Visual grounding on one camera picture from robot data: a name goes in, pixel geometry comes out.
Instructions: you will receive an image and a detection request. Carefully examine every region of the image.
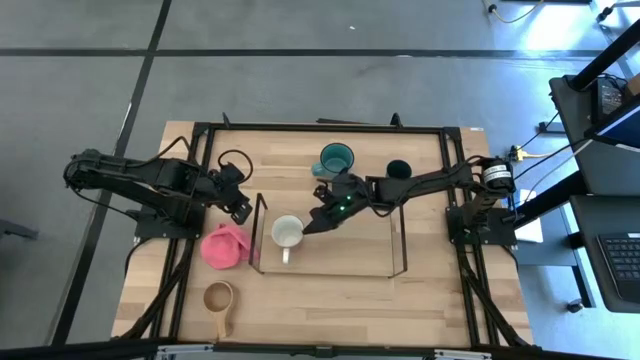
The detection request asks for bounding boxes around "dark monitor screen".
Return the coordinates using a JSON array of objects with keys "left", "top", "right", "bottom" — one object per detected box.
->
[{"left": 583, "top": 94, "right": 640, "bottom": 151}]

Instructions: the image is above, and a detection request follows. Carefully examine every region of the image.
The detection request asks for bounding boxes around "grey chair leg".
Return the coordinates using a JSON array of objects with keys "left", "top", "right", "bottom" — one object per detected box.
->
[{"left": 0, "top": 218, "right": 39, "bottom": 241}]

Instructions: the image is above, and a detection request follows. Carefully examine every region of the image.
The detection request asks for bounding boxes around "wooden cup with handle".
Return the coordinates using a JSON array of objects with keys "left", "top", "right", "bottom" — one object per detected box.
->
[{"left": 202, "top": 280, "right": 235, "bottom": 341}]

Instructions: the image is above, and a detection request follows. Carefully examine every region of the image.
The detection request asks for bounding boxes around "black adapter box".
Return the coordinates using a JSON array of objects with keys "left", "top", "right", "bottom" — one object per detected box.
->
[{"left": 594, "top": 79, "right": 626, "bottom": 119}]

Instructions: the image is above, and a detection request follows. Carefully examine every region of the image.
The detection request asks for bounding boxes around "teal ceramic mug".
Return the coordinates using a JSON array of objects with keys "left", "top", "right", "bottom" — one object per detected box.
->
[{"left": 310, "top": 142, "right": 356, "bottom": 180}]

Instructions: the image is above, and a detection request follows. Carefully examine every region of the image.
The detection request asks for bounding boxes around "black keyboard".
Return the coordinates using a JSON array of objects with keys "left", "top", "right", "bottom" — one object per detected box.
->
[{"left": 596, "top": 232, "right": 640, "bottom": 305}]

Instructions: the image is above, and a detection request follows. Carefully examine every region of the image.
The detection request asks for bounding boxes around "yellow floor cable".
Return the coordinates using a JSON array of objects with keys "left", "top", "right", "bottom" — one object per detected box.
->
[{"left": 481, "top": 0, "right": 546, "bottom": 25}]

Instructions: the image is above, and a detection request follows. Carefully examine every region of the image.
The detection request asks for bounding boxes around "grey side desk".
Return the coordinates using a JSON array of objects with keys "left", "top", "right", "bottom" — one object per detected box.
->
[{"left": 548, "top": 74, "right": 640, "bottom": 197}]

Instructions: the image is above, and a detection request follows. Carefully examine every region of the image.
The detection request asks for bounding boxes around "black computer desk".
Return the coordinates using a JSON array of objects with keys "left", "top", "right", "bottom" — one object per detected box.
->
[{"left": 569, "top": 193, "right": 640, "bottom": 314}]

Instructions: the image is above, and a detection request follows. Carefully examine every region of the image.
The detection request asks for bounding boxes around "black crossbar with silver brackets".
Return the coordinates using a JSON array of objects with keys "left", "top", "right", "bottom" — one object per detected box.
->
[{"left": 0, "top": 338, "right": 640, "bottom": 360}]

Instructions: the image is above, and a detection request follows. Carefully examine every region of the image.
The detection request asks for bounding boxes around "black support pole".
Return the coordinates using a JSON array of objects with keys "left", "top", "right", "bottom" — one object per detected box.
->
[
  {"left": 569, "top": 18, "right": 640, "bottom": 92},
  {"left": 512, "top": 172, "right": 589, "bottom": 226}
]

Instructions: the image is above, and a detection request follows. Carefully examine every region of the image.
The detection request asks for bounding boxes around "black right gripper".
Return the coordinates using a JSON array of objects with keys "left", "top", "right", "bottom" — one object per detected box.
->
[{"left": 302, "top": 172, "right": 374, "bottom": 236}]

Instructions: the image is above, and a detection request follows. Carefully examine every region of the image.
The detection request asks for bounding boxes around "pink cloth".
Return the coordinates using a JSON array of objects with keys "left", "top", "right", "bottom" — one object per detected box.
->
[{"left": 200, "top": 222, "right": 259, "bottom": 271}]

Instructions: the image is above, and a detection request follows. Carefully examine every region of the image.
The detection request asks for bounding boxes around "dark green handleless cup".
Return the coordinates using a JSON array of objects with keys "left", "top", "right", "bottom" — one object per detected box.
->
[{"left": 385, "top": 159, "right": 414, "bottom": 180}]

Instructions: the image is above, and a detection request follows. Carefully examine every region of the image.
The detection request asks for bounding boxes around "red mug with white handle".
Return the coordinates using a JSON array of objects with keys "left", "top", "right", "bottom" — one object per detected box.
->
[{"left": 270, "top": 214, "right": 306, "bottom": 265}]

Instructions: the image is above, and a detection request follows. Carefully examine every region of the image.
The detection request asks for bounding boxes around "black aluminium table frame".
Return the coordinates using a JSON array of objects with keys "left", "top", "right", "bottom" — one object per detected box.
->
[{"left": 112, "top": 112, "right": 539, "bottom": 351}]

